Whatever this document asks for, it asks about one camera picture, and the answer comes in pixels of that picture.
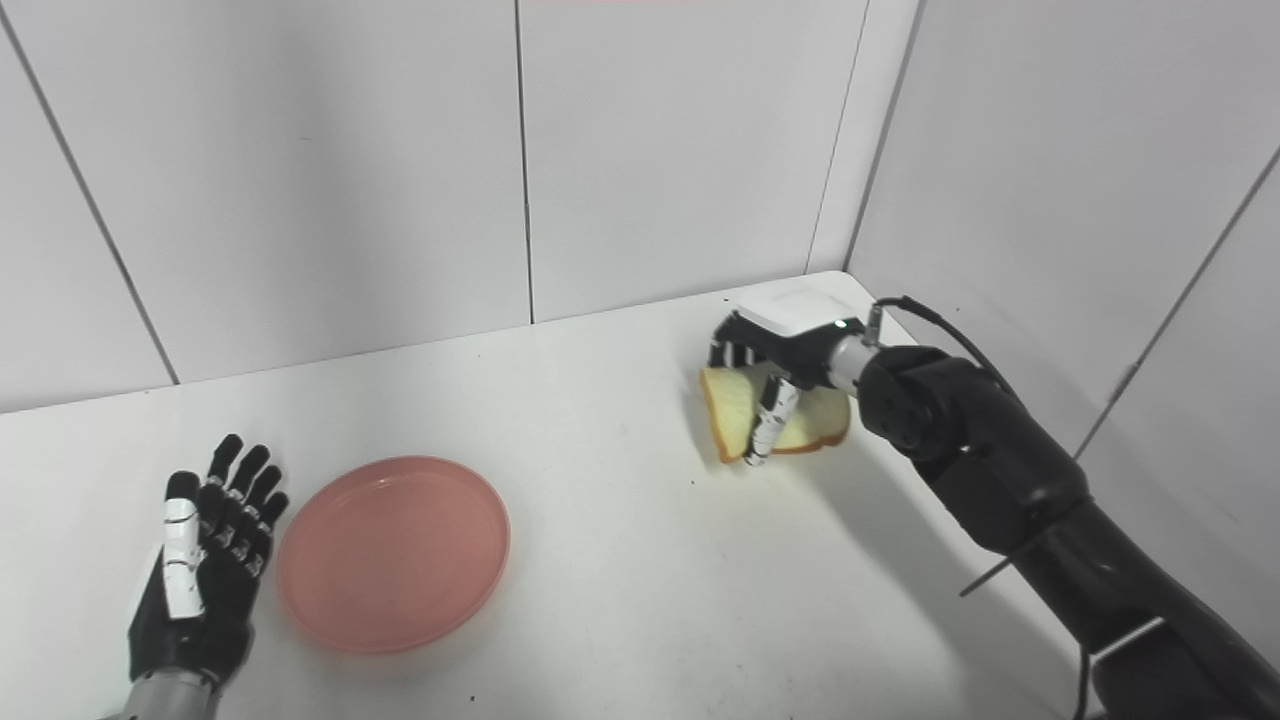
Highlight slice of white bread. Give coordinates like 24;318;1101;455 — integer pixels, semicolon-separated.
698;365;852;465

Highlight pink round plate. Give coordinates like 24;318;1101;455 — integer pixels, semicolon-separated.
277;456;512;656

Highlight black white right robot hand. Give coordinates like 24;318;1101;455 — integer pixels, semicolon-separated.
708;288;867;468

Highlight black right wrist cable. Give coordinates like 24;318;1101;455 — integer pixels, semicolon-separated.
865;296;1021;401

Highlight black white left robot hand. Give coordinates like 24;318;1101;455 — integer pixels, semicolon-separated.
127;433;291;691

